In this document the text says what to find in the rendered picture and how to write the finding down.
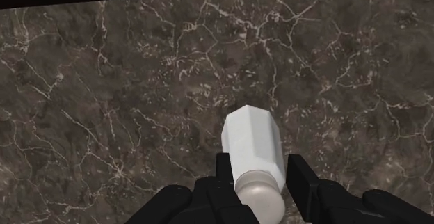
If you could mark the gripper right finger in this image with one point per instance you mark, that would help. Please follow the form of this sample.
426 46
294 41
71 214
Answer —
325 199

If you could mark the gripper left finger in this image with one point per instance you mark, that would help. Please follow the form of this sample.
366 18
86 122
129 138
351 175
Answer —
217 199

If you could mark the white bottle with rounded cap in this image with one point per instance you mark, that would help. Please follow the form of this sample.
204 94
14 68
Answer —
254 148

